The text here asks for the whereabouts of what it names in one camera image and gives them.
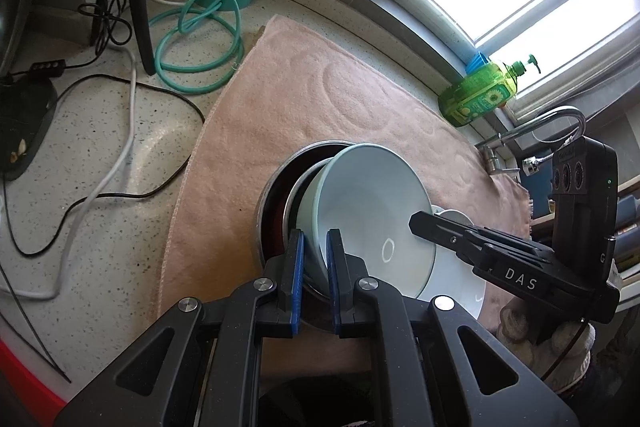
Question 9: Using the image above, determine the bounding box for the white cable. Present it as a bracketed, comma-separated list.
[0, 0, 223, 300]

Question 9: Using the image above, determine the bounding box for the red flat object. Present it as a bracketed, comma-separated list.
[0, 337, 67, 427]

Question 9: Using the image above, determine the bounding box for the pink towel mat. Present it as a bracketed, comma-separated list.
[156, 14, 533, 388]

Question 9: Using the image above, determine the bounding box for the chrome kitchen faucet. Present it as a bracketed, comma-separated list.
[475, 106, 587, 178]

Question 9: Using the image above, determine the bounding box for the green dish soap bottle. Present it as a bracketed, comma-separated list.
[438, 53, 542, 128]

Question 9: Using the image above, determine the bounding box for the blue ribbed cup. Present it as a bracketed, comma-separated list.
[465, 51, 489, 76]

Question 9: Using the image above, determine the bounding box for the black inline cable remote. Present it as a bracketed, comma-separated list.
[29, 59, 67, 76]

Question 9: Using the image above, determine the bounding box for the light blue ceramic bowl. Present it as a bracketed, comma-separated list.
[295, 144, 436, 301]

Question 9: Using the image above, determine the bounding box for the plain white plate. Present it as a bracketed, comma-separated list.
[417, 204, 486, 323]

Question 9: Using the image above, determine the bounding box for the large stainless steel bowl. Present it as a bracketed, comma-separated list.
[254, 139, 362, 333]

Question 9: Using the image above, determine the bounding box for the black cable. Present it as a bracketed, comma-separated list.
[0, 2, 207, 258]

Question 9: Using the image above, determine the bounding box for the teal green hose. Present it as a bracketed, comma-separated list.
[155, 0, 362, 96]

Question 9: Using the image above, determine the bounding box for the red steel-lined bowl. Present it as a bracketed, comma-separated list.
[264, 146, 333, 294]

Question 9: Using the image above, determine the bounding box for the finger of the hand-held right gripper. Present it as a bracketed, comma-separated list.
[409, 211, 488, 268]

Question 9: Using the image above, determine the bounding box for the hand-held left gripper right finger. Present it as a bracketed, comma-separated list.
[326, 229, 581, 427]

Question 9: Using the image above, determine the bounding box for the metal pull-out sprayer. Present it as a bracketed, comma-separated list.
[522, 151, 557, 176]

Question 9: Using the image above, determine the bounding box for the person's right hand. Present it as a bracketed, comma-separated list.
[497, 299, 597, 390]

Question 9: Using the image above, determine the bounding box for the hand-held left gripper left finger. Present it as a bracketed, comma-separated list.
[52, 229, 305, 427]

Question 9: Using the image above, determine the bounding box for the dark round dish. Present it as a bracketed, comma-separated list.
[0, 79, 59, 181]

